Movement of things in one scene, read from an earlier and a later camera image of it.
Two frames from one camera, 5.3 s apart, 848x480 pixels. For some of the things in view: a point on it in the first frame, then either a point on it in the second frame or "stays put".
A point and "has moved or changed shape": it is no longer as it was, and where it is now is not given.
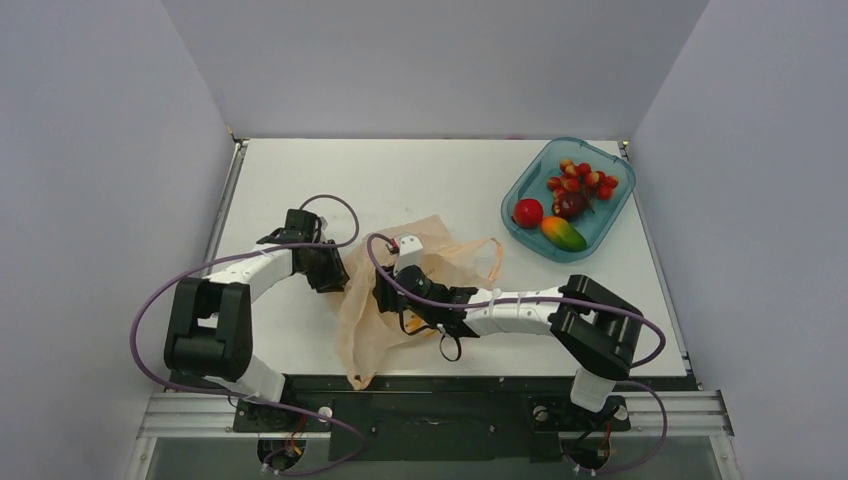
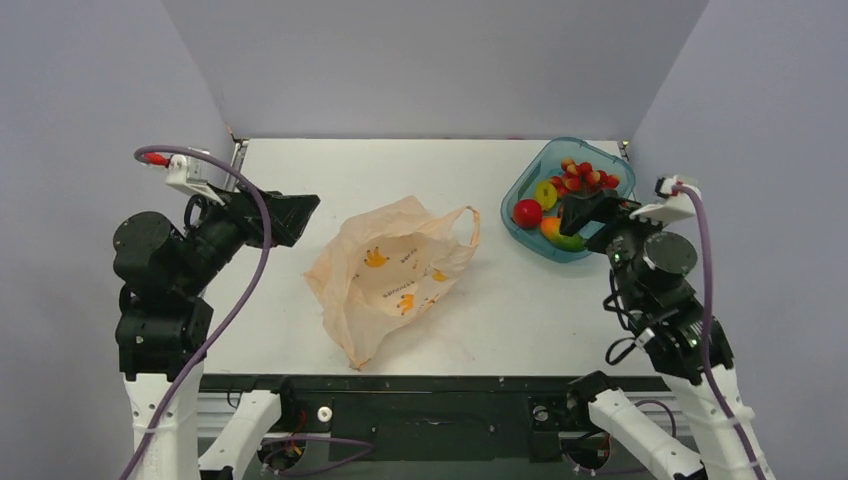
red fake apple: x=528 y=213 stays put
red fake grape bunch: x=578 y=178 stays put
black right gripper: x=385 y=295 to x=611 y=225
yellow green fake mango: x=560 y=232 stays put
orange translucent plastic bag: x=369 y=335 has moved or changed shape
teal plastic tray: x=531 y=182 stays put
